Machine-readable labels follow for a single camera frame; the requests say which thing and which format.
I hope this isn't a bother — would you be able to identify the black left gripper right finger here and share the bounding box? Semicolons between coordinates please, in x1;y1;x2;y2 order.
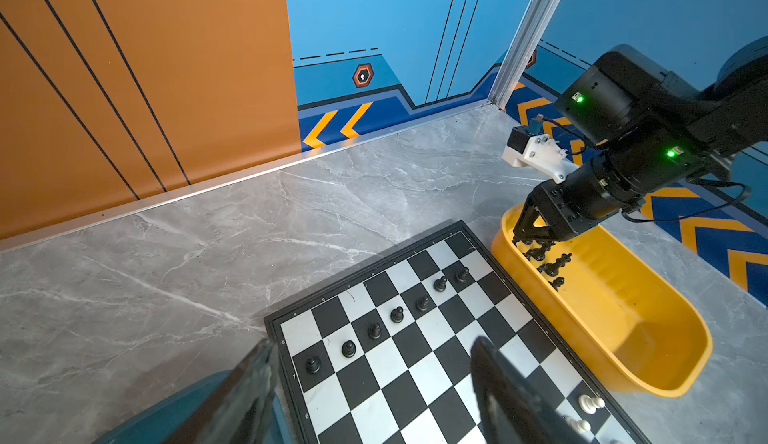
470;336;585;443

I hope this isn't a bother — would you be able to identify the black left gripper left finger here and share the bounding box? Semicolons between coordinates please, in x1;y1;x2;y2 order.
165;338;279;443

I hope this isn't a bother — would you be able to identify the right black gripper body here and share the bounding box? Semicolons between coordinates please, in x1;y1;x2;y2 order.
513;161;630;242

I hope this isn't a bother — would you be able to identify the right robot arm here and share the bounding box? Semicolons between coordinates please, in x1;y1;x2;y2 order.
492;39;767;401

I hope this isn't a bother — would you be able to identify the teal plastic tray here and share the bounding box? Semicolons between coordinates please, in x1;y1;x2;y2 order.
96;370;292;443

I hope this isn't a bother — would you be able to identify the yellow plastic tray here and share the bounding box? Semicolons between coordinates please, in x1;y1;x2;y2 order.
491;206;713;398

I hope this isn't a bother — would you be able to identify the black white chessboard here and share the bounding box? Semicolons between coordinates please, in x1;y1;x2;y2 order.
265;222;645;443

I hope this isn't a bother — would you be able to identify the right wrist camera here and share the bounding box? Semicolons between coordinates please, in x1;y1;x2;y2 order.
502;126;579;184

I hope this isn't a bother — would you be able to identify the aluminium corner post right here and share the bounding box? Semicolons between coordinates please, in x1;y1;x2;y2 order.
488;0;561;111

